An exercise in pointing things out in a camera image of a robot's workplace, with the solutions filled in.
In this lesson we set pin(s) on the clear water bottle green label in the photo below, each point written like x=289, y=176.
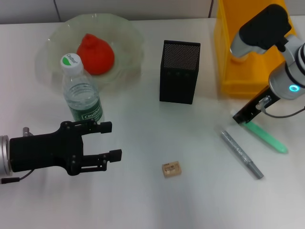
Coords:
x=82, y=100

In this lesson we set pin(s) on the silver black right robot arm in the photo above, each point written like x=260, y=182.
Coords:
x=262, y=26

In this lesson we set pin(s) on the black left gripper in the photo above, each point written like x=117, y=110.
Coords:
x=43, y=152

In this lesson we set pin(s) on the grey marker pen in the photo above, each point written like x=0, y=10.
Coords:
x=240, y=152

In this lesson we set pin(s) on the small tan eraser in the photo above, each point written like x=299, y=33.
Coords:
x=171, y=169

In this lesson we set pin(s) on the red-orange toy orange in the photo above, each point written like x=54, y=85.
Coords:
x=97, y=57

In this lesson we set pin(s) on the black mesh pen holder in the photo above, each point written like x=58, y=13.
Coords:
x=177, y=83

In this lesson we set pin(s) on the pale green glass fruit plate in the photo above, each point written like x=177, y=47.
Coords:
x=126, y=47

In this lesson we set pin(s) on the mint green pen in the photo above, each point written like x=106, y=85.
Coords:
x=267, y=138

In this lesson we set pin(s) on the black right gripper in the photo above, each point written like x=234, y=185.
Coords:
x=259, y=105

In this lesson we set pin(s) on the yellow plastic bin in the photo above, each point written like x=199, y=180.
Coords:
x=224, y=71

